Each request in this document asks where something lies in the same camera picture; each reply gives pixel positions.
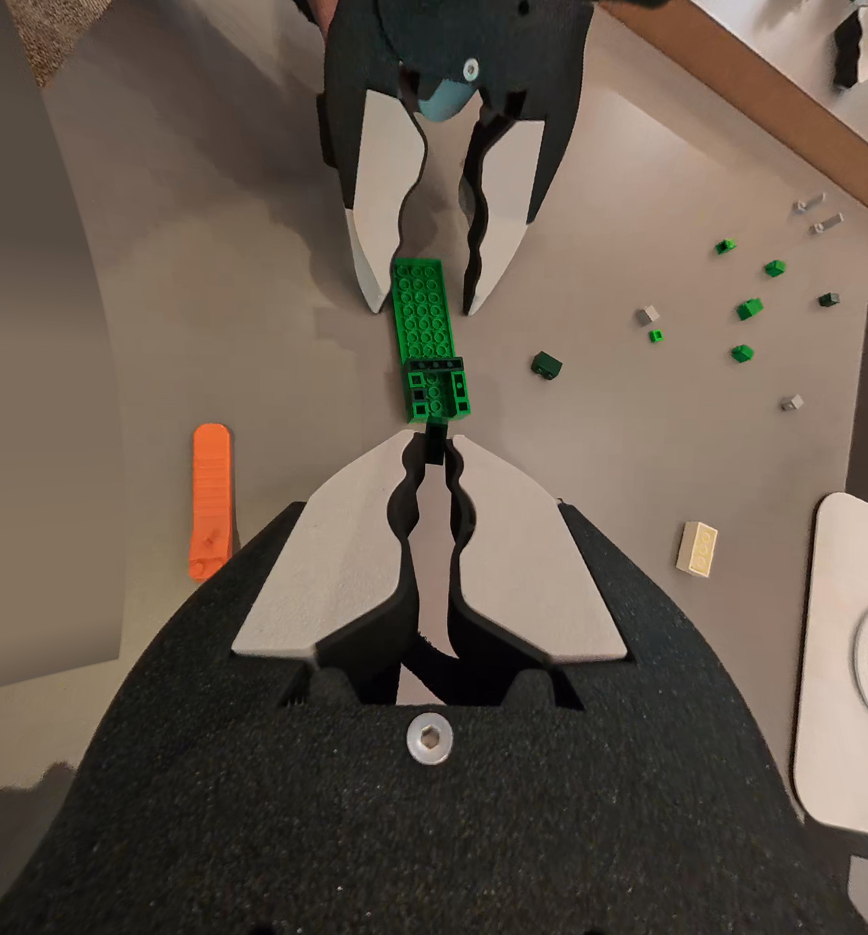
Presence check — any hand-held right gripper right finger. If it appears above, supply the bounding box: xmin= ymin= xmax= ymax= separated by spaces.
xmin=445 ymin=434 xmax=629 ymax=669

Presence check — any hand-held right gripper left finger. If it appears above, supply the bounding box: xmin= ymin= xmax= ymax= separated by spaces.
xmin=231 ymin=430 xmax=422 ymax=673

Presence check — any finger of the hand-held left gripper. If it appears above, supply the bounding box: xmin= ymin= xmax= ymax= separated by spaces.
xmin=460 ymin=115 xmax=548 ymax=317
xmin=342 ymin=88 xmax=431 ymax=316

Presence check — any green brick plate assembly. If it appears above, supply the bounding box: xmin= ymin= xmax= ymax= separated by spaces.
xmin=392 ymin=257 xmax=476 ymax=425

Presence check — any orange brick separator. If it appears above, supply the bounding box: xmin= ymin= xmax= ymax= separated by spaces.
xmin=189 ymin=423 xmax=235 ymax=584

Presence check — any cream two-stud brick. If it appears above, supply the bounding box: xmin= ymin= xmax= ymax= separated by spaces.
xmin=674 ymin=520 xmax=719 ymax=579

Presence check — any brown wooden strip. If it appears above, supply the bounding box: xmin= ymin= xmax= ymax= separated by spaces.
xmin=601 ymin=0 xmax=868 ymax=236

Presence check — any white moulded plastic tray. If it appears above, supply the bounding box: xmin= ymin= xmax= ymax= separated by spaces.
xmin=792 ymin=492 xmax=868 ymax=841

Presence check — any black and white object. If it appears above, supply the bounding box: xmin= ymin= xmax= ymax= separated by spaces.
xmin=831 ymin=0 xmax=868 ymax=93

